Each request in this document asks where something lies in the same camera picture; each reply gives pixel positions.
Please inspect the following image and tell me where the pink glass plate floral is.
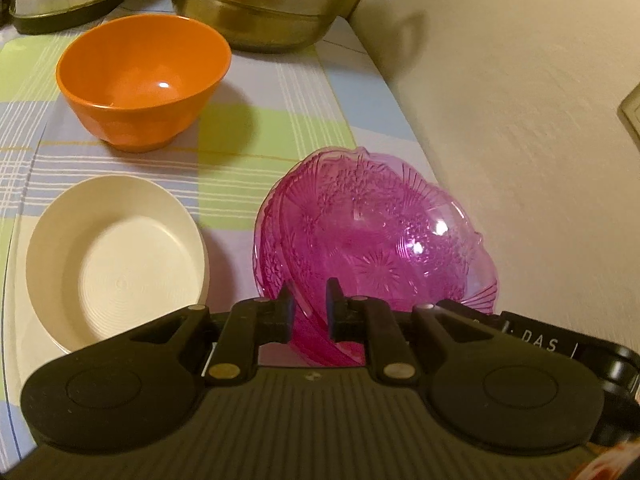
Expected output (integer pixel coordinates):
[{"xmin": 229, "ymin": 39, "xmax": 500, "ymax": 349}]
[{"xmin": 253, "ymin": 146, "xmax": 498, "ymax": 366}]

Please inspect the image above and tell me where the orange plastic bowl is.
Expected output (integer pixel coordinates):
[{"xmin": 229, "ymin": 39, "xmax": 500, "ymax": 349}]
[{"xmin": 55, "ymin": 13, "xmax": 232, "ymax": 153}]

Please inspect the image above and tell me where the white plastic bowl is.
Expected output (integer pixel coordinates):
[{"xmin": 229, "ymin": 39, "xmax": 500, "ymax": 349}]
[{"xmin": 25, "ymin": 174, "xmax": 209, "ymax": 352}]

